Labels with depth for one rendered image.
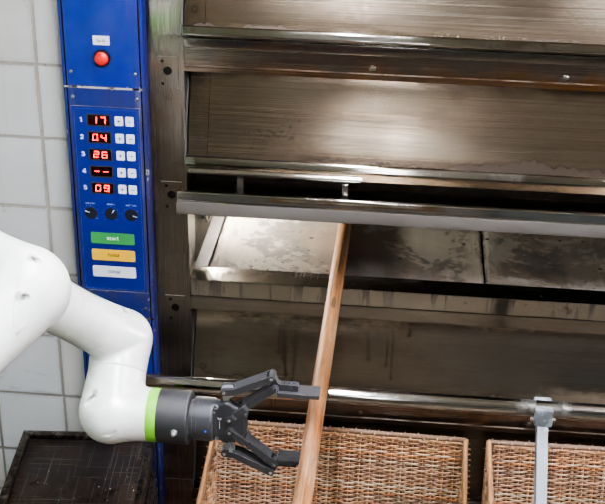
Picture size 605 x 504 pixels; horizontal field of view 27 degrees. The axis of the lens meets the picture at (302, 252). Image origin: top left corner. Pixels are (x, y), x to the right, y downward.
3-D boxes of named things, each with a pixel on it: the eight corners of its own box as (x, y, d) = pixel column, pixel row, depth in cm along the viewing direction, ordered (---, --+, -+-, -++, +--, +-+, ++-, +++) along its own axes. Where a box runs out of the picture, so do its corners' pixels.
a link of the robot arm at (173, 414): (154, 456, 210) (152, 411, 206) (167, 416, 220) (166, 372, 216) (190, 459, 210) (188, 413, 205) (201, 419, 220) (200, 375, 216)
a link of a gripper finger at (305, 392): (279, 387, 210) (279, 383, 209) (320, 390, 209) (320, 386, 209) (277, 397, 207) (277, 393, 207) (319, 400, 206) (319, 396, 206)
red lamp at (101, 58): (94, 65, 236) (92, 34, 233) (111, 66, 236) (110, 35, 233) (92, 68, 235) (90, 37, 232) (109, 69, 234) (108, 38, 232)
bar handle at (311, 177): (187, 197, 238) (188, 195, 239) (360, 207, 235) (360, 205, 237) (187, 167, 236) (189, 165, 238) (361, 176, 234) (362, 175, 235)
